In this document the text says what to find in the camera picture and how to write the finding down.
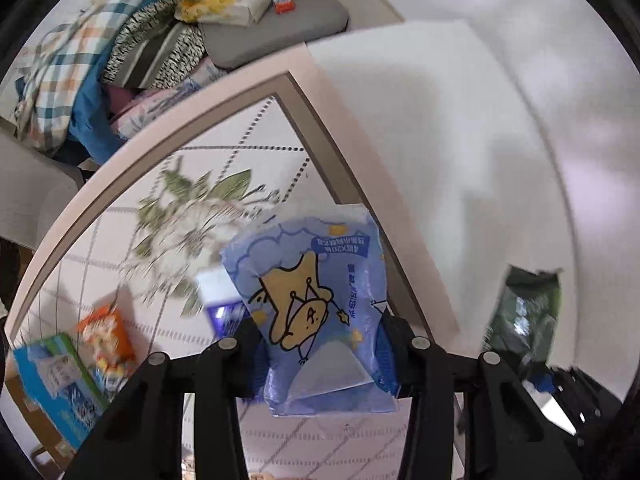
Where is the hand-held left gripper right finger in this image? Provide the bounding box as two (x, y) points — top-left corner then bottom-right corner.
(379, 312), (584, 480)

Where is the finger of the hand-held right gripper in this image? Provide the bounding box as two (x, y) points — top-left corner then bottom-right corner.
(520, 366), (627, 455)

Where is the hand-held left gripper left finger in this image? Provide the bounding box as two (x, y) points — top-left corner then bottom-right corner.
(65, 317), (269, 480)

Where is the blue cartoon tissue packet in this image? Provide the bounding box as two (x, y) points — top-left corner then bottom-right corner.
(220, 204), (402, 419)

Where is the dark green snack packet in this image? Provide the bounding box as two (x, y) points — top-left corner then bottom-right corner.
(482, 265), (564, 377)

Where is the purple and white packet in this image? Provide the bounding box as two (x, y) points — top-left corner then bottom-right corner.
(207, 299), (252, 342)

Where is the orange snack packet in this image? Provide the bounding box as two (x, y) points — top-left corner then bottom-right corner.
(75, 304), (139, 382)

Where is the floral tablecloth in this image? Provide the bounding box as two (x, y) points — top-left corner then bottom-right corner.
(6, 94), (416, 480)

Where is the teal and white box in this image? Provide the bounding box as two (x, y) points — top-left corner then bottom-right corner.
(12, 332), (110, 453)

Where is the brown cardboard box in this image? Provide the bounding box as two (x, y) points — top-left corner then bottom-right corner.
(4, 360), (77, 472)

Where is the grey upholstered chair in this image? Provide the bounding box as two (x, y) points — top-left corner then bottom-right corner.
(0, 122), (83, 252)

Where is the pink floral cloth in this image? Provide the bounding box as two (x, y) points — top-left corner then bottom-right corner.
(105, 57), (227, 136)

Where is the blue cloth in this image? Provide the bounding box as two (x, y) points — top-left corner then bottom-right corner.
(67, 0), (181, 163)

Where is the black and white striped cloth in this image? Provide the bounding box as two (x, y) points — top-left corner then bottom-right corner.
(100, 0), (207, 92)

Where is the grey seat cushion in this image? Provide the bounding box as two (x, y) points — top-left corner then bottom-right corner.
(198, 0), (350, 71)

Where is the plaid cloth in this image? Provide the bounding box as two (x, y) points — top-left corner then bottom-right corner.
(15, 0), (156, 153)

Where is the white and yellow packet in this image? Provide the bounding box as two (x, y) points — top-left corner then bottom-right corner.
(175, 0), (277, 27)

